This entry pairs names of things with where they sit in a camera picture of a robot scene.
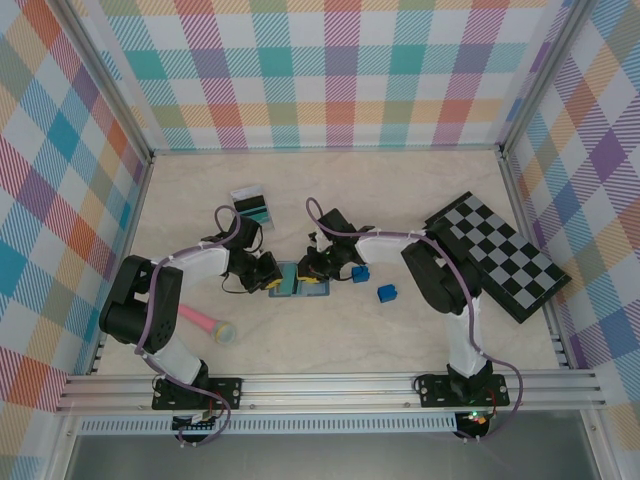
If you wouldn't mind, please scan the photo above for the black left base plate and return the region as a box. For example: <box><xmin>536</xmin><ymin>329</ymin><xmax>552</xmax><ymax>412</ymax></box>
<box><xmin>152</xmin><ymin>377</ymin><xmax>244</xmax><ymax>411</ymax></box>

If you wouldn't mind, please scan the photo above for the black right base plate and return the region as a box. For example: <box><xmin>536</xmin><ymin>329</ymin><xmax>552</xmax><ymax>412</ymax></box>
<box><xmin>414</xmin><ymin>373</ymin><xmax>511</xmax><ymax>409</ymax></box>

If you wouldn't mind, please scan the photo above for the black grey chessboard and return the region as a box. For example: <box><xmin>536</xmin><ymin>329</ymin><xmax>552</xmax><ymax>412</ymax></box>
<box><xmin>423</xmin><ymin>191</ymin><xmax>573</xmax><ymax>325</ymax></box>

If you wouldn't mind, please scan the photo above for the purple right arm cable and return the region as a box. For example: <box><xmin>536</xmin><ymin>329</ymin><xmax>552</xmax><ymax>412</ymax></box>
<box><xmin>305</xmin><ymin>197</ymin><xmax>525</xmax><ymax>444</ymax></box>

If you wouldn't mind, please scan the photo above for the aluminium mounting rail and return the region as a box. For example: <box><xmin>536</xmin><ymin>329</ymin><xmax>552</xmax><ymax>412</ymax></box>
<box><xmin>55</xmin><ymin>372</ymin><xmax>607</xmax><ymax>414</ymax></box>

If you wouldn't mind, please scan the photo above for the slotted grey cable duct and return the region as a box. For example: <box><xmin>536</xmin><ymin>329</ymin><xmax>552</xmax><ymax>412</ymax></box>
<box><xmin>79</xmin><ymin>417</ymin><xmax>459</xmax><ymax>435</ymax></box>

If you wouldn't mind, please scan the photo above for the pink toy microphone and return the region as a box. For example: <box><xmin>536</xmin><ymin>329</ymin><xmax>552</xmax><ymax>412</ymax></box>
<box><xmin>178</xmin><ymin>303</ymin><xmax>239</xmax><ymax>347</ymax></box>

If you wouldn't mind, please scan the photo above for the teal leather card holder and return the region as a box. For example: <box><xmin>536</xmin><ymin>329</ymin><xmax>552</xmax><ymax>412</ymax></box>
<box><xmin>268</xmin><ymin>261</ymin><xmax>332</xmax><ymax>300</ymax></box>

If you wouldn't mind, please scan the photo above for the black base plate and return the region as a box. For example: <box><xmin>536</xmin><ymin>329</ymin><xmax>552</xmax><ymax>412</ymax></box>
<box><xmin>152</xmin><ymin>377</ymin><xmax>244</xmax><ymax>411</ymax></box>
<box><xmin>414</xmin><ymin>373</ymin><xmax>511</xmax><ymax>409</ymax></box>

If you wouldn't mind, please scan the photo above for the aluminium frame post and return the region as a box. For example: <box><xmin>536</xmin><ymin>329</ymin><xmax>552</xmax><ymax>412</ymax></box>
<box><xmin>58</xmin><ymin>0</ymin><xmax>155</xmax><ymax>169</ymax></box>
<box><xmin>498</xmin><ymin>0</ymin><xmax>594</xmax><ymax>161</ymax></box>

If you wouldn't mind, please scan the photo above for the black teal striped card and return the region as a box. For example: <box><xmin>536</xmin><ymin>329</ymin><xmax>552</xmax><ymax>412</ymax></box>
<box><xmin>233</xmin><ymin>195</ymin><xmax>277</xmax><ymax>232</ymax></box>

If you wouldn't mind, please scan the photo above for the aluminium back frame bar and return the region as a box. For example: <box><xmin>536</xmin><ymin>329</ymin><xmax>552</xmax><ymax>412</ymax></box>
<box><xmin>149</xmin><ymin>146</ymin><xmax>504</xmax><ymax>157</ymax></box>

